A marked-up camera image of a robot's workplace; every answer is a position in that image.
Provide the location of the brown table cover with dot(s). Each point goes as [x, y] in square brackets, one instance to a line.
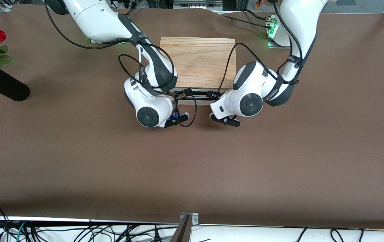
[192, 168]

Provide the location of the grey power strip box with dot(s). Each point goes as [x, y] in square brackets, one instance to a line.
[197, 4]

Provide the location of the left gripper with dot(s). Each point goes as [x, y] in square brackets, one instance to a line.
[214, 95]

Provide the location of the aluminium camera mount post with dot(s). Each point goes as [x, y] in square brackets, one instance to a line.
[185, 228]

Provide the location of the light wooden drawer cabinet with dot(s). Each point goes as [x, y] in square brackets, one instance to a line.
[198, 60]

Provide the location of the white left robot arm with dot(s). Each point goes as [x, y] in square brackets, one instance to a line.
[256, 97]

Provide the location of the aluminium frame profile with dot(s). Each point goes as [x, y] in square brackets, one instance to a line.
[2, 6]

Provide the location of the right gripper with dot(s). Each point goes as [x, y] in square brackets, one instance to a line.
[180, 93]

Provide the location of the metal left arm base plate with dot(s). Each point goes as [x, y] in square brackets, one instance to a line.
[272, 44]

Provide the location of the black cylindrical vase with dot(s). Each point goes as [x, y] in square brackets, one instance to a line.
[8, 88]

